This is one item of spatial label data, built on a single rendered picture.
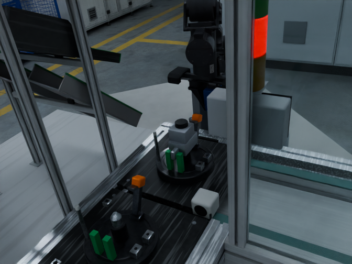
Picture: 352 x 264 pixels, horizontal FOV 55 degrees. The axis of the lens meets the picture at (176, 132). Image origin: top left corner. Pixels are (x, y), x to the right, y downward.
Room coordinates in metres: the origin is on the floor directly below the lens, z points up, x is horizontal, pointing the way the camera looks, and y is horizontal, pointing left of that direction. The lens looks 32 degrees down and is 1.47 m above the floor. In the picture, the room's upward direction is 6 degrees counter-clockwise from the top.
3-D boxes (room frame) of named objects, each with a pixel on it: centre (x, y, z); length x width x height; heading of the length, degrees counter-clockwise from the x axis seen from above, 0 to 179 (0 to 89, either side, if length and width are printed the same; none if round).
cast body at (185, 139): (0.64, -0.01, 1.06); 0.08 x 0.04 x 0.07; 148
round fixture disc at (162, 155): (0.65, -0.01, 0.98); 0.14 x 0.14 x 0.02
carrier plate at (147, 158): (0.65, -0.01, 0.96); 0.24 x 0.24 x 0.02; 58
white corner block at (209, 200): (0.51, -0.04, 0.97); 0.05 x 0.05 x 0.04; 58
